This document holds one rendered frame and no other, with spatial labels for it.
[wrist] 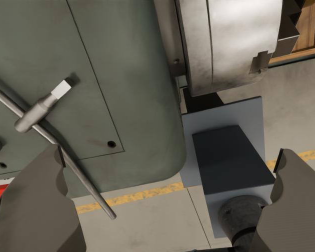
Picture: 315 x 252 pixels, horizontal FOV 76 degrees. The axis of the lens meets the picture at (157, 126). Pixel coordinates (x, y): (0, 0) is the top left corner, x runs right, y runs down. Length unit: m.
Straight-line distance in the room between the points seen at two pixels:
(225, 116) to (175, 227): 1.88
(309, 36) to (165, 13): 0.51
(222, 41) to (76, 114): 0.23
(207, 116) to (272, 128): 1.11
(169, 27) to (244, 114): 0.63
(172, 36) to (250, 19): 0.11
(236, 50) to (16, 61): 0.30
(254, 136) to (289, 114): 0.98
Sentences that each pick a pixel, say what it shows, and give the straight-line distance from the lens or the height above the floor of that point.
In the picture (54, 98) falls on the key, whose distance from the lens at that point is 0.31.
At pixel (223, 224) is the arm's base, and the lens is 0.66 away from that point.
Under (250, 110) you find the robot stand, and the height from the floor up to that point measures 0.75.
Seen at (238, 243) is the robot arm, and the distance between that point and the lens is 0.60.
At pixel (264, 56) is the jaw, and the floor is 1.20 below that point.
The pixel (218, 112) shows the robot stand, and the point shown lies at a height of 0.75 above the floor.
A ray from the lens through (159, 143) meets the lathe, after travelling 0.33.
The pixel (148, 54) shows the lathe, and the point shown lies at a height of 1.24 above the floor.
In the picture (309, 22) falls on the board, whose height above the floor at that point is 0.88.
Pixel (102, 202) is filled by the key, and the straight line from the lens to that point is 0.41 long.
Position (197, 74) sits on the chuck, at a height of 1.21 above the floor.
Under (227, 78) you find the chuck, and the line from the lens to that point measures 0.36.
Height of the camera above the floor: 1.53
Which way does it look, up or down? 63 degrees down
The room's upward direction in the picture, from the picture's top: 174 degrees counter-clockwise
